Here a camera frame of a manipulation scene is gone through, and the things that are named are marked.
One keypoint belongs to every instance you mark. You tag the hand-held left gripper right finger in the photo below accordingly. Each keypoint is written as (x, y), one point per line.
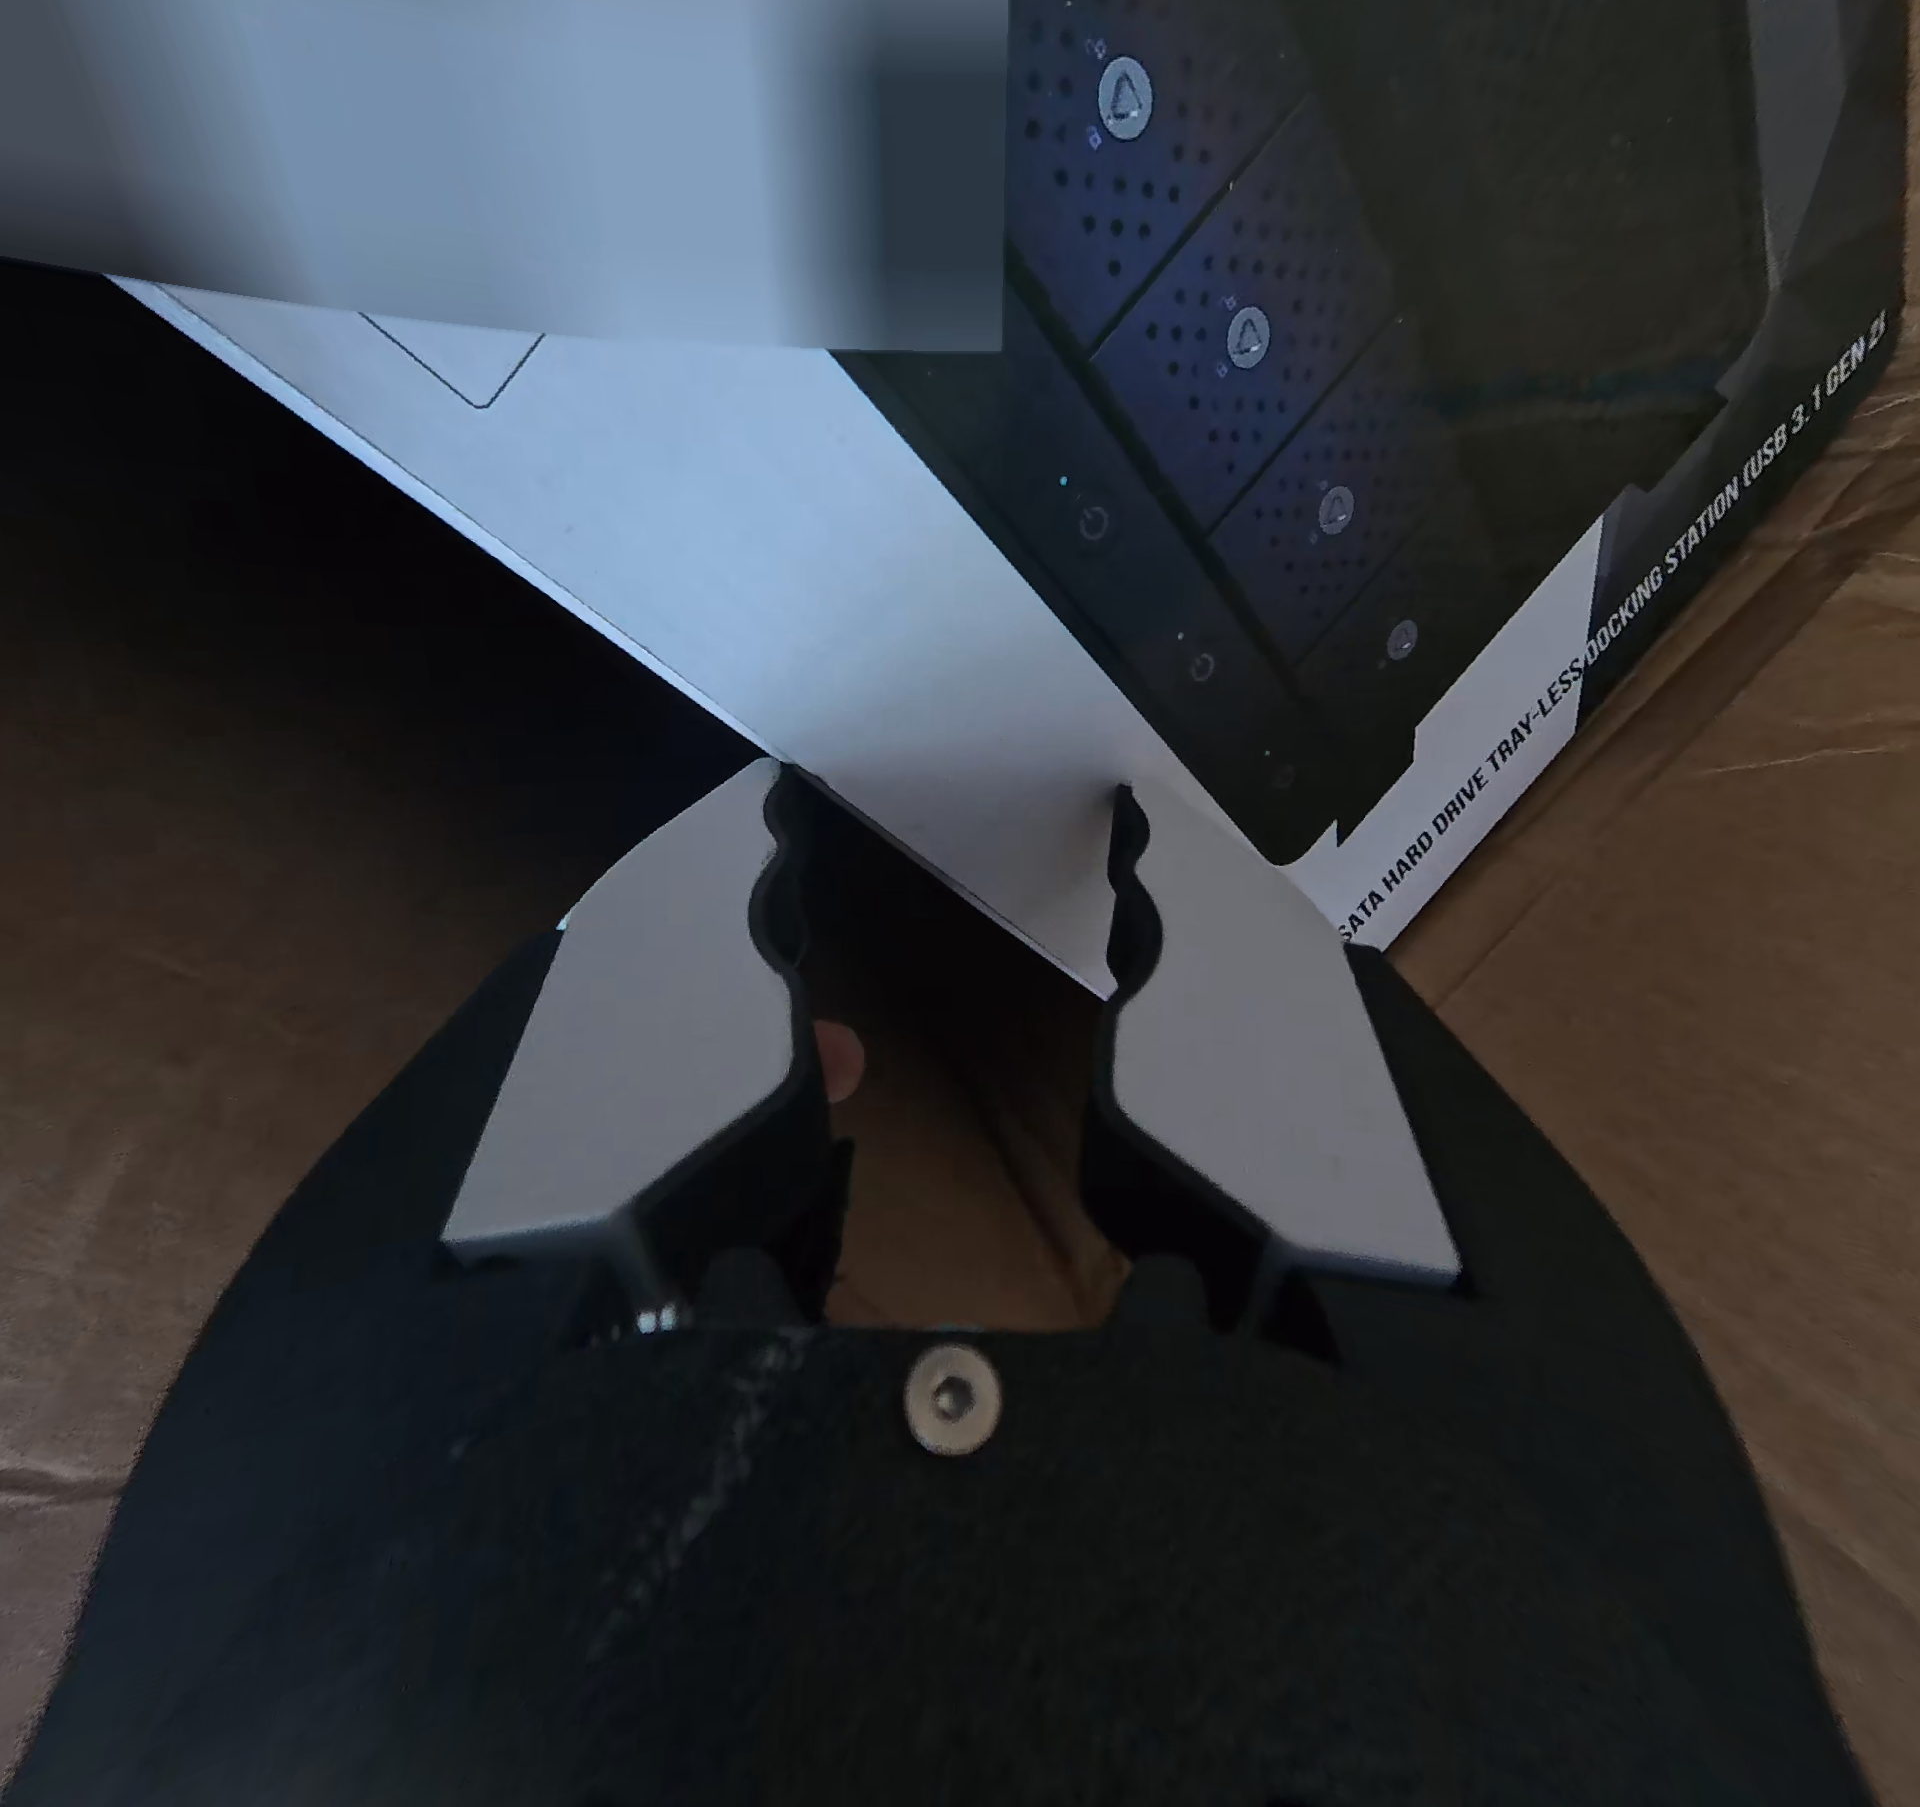
(1275, 1087)

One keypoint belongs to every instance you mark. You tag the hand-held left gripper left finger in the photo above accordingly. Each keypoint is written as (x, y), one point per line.
(628, 1073)

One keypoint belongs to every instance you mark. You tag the brown cardboard box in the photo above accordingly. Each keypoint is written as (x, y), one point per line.
(1652, 1087)

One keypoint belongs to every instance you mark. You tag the large white black product box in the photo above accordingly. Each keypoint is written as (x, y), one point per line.
(750, 531)

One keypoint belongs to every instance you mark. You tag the person's left hand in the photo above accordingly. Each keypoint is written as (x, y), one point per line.
(840, 1058)

